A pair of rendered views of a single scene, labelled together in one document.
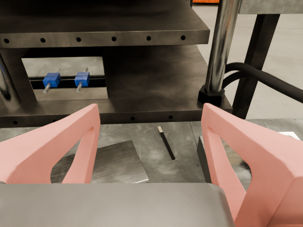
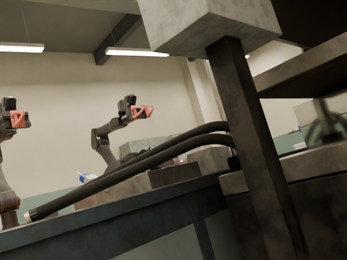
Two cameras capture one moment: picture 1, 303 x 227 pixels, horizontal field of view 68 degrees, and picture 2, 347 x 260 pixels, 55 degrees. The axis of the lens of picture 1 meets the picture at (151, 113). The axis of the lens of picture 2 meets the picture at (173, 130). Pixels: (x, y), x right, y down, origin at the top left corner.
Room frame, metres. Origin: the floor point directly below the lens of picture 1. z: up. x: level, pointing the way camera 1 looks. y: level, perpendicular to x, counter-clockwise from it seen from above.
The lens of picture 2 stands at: (1.31, -1.06, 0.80)
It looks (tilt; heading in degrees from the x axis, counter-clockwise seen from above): 9 degrees up; 136
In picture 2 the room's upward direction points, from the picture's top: 16 degrees counter-clockwise
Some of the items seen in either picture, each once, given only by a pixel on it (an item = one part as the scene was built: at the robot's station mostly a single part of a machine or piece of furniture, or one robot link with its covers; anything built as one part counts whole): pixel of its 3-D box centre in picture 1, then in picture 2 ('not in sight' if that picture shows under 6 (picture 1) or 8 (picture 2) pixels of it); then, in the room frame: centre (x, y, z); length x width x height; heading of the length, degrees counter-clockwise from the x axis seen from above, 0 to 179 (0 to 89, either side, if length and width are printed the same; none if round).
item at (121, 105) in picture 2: not in sight; (123, 112); (-0.11, 0.00, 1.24); 0.12 x 0.09 x 0.12; 0
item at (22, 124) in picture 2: not in sight; (16, 117); (0.06, -0.61, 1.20); 0.09 x 0.07 x 0.07; 0
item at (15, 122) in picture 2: not in sight; (22, 116); (0.06, -0.59, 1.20); 0.09 x 0.07 x 0.07; 0
